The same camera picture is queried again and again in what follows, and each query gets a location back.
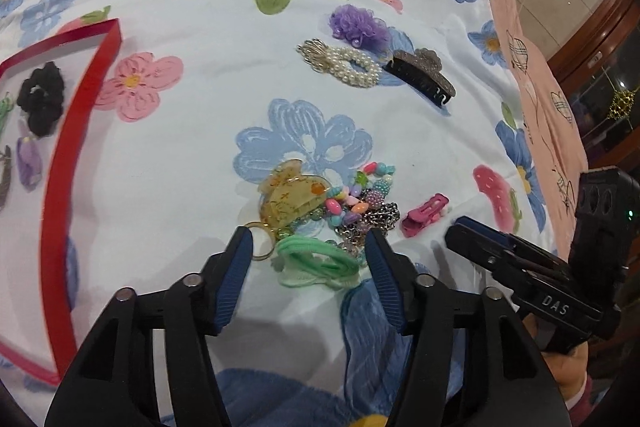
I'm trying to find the dark glitter claw clip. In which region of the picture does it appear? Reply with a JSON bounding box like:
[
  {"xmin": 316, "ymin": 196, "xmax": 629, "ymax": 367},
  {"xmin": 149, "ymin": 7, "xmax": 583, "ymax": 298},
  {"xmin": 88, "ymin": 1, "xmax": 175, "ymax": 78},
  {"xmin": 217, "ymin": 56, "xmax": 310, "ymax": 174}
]
[{"xmin": 384, "ymin": 48, "xmax": 457, "ymax": 109}]

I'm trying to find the person's right hand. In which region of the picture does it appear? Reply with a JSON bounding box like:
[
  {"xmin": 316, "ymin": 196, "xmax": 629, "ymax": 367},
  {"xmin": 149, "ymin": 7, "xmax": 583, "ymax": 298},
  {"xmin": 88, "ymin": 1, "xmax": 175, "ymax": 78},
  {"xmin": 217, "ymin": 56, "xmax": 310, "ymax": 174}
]
[{"xmin": 542, "ymin": 343, "xmax": 591, "ymax": 420}]

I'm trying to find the red shallow box tray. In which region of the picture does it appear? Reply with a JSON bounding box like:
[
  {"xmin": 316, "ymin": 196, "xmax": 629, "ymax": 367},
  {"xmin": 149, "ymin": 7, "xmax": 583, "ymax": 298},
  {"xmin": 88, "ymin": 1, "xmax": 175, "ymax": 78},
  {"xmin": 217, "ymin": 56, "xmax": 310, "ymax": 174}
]
[{"xmin": 0, "ymin": 18, "xmax": 124, "ymax": 385}]

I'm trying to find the light green hair tie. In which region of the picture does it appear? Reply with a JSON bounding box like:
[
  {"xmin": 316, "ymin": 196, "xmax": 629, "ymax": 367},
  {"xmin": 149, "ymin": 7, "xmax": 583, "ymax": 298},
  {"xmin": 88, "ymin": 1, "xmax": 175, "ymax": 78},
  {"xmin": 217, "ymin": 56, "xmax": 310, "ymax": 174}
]
[{"xmin": 275, "ymin": 234, "xmax": 365, "ymax": 290}]

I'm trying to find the black scrunchie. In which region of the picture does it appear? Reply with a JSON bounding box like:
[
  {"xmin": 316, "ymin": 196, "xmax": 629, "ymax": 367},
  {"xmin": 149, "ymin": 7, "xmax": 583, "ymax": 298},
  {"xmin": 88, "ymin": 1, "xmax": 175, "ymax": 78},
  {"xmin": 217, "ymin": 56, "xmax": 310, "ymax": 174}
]
[{"xmin": 16, "ymin": 62, "xmax": 66, "ymax": 138}]

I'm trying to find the pink hair clip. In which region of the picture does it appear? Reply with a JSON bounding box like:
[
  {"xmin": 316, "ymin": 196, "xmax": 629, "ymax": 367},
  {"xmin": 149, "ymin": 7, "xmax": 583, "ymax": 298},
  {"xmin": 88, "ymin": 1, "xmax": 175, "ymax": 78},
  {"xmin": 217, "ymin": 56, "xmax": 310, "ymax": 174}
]
[{"xmin": 400, "ymin": 193, "xmax": 450, "ymax": 238}]

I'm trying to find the silver chain bracelet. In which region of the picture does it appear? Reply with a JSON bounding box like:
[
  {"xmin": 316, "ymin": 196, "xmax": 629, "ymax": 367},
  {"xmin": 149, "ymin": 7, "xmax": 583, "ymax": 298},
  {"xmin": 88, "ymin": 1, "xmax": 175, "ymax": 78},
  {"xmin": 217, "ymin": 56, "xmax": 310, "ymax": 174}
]
[{"xmin": 334, "ymin": 201, "xmax": 401, "ymax": 248}]

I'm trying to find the wooden glass cabinet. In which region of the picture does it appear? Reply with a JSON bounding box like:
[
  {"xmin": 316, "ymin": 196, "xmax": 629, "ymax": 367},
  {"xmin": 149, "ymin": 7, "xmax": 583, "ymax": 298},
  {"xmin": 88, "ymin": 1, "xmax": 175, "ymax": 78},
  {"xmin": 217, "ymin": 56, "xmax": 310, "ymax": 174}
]
[{"xmin": 547, "ymin": 0, "xmax": 640, "ymax": 170}]

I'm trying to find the pink printed cloth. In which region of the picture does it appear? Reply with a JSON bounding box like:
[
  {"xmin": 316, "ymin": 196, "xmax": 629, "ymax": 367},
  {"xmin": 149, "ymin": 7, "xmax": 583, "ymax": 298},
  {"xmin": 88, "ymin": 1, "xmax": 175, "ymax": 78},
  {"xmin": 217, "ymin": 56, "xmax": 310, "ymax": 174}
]
[{"xmin": 462, "ymin": 0, "xmax": 591, "ymax": 268}]

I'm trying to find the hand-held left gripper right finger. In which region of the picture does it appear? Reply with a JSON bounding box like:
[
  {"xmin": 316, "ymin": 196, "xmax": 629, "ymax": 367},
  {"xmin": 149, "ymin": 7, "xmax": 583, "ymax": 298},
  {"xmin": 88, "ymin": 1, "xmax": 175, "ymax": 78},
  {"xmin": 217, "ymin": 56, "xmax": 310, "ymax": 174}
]
[{"xmin": 364, "ymin": 228, "xmax": 573, "ymax": 427}]

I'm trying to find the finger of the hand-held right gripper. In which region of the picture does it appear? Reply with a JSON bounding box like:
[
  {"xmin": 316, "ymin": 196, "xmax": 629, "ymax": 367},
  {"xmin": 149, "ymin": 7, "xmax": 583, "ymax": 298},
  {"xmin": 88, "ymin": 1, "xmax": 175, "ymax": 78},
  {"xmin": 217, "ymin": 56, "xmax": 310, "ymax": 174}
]
[
  {"xmin": 454, "ymin": 216, "xmax": 571, "ymax": 279},
  {"xmin": 446, "ymin": 226, "xmax": 532, "ymax": 304}
]

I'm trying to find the brown bangle bracelet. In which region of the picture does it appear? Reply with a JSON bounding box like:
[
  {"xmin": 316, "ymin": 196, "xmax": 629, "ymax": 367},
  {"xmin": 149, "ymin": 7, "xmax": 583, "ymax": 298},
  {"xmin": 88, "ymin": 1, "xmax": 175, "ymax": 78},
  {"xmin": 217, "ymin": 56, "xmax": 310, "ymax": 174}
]
[{"xmin": 0, "ymin": 146, "xmax": 13, "ymax": 210}]

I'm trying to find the gold ornament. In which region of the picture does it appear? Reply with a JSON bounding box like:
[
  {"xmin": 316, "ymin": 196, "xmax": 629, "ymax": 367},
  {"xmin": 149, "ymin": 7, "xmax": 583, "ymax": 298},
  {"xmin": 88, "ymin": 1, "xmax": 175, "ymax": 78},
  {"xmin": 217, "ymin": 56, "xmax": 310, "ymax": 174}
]
[{"xmin": 607, "ymin": 88, "xmax": 638, "ymax": 120}]

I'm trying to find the colourful beaded bracelet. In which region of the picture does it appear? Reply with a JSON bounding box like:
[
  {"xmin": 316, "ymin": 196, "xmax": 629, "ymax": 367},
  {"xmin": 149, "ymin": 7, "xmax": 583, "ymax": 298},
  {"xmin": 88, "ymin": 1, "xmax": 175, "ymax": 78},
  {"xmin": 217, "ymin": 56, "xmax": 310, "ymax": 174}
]
[{"xmin": 325, "ymin": 162, "xmax": 397, "ymax": 228}]

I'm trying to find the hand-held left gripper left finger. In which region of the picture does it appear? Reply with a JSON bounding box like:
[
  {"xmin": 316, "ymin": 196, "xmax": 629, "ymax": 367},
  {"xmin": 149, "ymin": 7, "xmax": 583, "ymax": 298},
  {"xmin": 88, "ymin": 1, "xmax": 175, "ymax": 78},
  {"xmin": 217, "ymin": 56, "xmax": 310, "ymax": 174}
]
[{"xmin": 44, "ymin": 226, "xmax": 255, "ymax": 427}]

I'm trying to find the pearl hair clip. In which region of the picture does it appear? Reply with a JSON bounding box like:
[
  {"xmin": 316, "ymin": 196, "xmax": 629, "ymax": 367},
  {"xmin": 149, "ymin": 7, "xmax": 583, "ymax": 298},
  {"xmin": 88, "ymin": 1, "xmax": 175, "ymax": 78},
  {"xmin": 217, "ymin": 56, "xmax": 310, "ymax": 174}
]
[{"xmin": 298, "ymin": 38, "xmax": 383, "ymax": 90}]

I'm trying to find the gold ring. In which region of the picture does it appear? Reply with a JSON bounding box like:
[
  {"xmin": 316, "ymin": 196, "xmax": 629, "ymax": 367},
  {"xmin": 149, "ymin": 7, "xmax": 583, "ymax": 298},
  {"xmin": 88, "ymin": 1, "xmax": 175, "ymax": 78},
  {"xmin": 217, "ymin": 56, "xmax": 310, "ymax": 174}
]
[{"xmin": 248, "ymin": 222, "xmax": 277, "ymax": 262}]

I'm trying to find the yellow transparent claw clip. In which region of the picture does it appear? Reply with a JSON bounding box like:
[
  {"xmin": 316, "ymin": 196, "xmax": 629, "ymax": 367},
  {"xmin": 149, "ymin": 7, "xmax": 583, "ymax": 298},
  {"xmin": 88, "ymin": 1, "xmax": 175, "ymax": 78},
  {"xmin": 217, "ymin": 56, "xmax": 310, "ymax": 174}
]
[{"xmin": 257, "ymin": 160, "xmax": 330, "ymax": 230}]

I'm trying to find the purple mesh flower hair tie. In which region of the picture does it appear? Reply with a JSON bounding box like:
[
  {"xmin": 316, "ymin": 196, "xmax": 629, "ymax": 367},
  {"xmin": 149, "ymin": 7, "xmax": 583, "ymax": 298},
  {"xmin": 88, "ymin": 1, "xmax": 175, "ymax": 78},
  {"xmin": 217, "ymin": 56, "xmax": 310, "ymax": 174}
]
[{"xmin": 328, "ymin": 5, "xmax": 388, "ymax": 49}]

